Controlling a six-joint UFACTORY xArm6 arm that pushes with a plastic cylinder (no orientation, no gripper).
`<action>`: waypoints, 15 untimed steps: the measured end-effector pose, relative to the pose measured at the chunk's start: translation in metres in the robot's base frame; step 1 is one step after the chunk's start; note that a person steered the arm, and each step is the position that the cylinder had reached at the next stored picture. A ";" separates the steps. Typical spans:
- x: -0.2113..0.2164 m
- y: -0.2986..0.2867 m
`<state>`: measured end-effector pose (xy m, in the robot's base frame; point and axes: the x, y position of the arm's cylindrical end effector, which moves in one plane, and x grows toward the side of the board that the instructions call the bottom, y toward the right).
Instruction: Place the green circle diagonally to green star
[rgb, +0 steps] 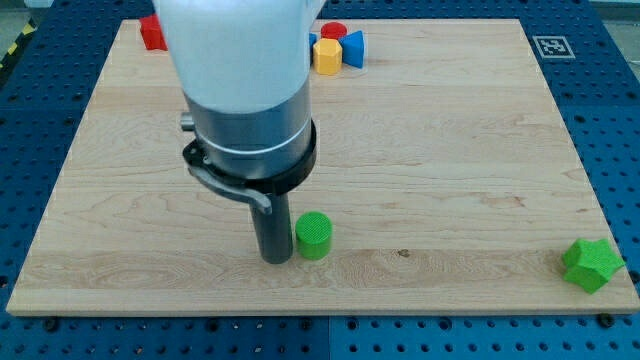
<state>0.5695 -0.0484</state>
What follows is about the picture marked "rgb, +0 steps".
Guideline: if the green cylinder block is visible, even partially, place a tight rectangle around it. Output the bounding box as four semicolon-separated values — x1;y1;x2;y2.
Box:
295;211;333;260

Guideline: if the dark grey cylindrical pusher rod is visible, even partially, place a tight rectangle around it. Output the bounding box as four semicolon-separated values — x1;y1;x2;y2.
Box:
250;194;293;264

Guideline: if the yellow hexagon block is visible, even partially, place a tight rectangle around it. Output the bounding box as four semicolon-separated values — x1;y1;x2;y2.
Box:
313;38;342;75

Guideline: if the fiducial marker tag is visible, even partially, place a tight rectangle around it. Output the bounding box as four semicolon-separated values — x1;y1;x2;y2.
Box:
533;35;575;59

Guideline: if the green star block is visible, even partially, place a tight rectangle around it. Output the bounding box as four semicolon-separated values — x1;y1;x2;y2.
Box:
561;238;626;294

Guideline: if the wooden board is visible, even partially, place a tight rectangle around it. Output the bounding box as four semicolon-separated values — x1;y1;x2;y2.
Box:
7;20;639;317

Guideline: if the blue triangle block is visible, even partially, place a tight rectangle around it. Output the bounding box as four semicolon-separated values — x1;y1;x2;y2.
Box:
338;31;365;68

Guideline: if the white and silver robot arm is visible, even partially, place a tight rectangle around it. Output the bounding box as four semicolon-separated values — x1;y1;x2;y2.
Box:
153;0;323;264

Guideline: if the black clamp ring with lever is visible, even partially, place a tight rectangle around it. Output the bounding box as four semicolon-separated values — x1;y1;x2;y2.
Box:
182;120;317;215

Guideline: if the blue block behind arm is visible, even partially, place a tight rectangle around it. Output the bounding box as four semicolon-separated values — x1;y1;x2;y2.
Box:
309;33;318;63

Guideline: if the red cylinder block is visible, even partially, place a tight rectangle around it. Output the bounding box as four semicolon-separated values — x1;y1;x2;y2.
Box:
320;21;348;40

